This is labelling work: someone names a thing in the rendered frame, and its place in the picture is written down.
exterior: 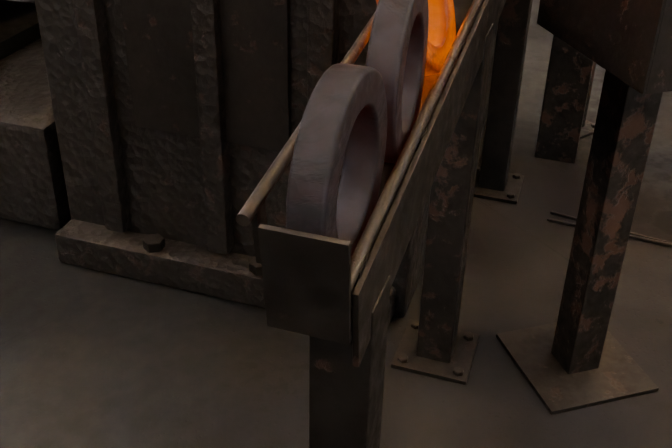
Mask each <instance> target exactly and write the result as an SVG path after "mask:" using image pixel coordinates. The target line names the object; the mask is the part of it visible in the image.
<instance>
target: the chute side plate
mask: <svg viewBox="0 0 672 448"><path fill-rule="evenodd" d="M505 2H506V0H484V2H483V5H482V7H481V9H480V11H479V14H478V16H477V18H476V20H475V22H474V25H473V27H472V29H471V31H470V33H469V36H468V38H467V40H466V44H465V46H464V48H463V50H462V51H461V53H460V56H459V58H458V60H457V62H456V65H455V67H454V69H453V71H452V73H451V76H450V78H449V80H448V82H447V85H446V87H445V89H444V91H443V93H442V96H441V98H440V100H439V102H438V104H437V107H436V109H435V111H434V113H433V116H432V118H431V120H430V122H429V124H428V127H427V129H426V133H425V135H424V137H423V139H422V141H421V144H419V147H418V149H417V151H416V153H415V155H414V158H413V160H412V162H411V164H410V167H409V169H408V171H407V173H406V175H405V178H404V180H403V182H402V184H401V187H400V189H399V191H398V193H397V195H396V198H395V200H394V202H393V204H392V207H391V209H390V211H389V213H388V215H387V218H386V220H385V222H384V224H383V226H382V229H381V231H380V233H379V235H378V238H377V240H376V242H375V244H374V246H373V249H372V251H371V253H370V255H369V258H368V260H367V264H366V266H365V268H364V270H363V273H362V275H361V277H360V279H359V280H358V282H357V284H356V286H355V289H354V291H353V293H352V352H353V366H354V367H359V366H360V363H361V361H362V358H363V356H364V353H365V351H366V348H367V346H368V343H369V341H370V334H371V314H372V310H373V308H374V306H375V304H376V302H377V300H378V298H379V295H380V293H381V291H382V289H383V287H384V285H385V283H386V280H387V278H388V276H389V275H390V278H391V281H390V289H391V286H392V284H393V281H394V279H395V276H396V274H397V271H398V269H399V266H400V264H401V261H402V259H403V256H404V254H405V251H406V249H407V246H408V244H409V241H410V239H411V236H412V234H413V231H414V229H415V226H416V224H417V221H418V219H419V216H420V214H421V211H422V209H423V206H424V204H425V202H426V199H427V197H428V194H429V192H430V189H431V187H432V184H433V182H434V179H435V177H436V174H437V172H438V169H439V167H440V164H441V162H442V159H443V157H444V154H445V152H446V149H447V147H448V144H449V142H450V139H451V137H452V134H453V132H454V129H455V127H456V124H457V122H458V119H459V117H460V114H461V112H462V109H463V107H464V104H465V102H466V99H467V97H468V94H469V92H470V89H471V87H472V84H473V82H474V79H475V77H476V75H477V72H478V70H479V67H480V65H481V62H482V60H483V57H484V48H485V39H486V35H487V33H488V31H489V29H490V27H491V25H492V23H493V25H494V27H493V32H494V30H495V27H496V25H497V22H498V20H499V17H500V15H501V12H502V10H503V7H504V5H505Z"/></svg>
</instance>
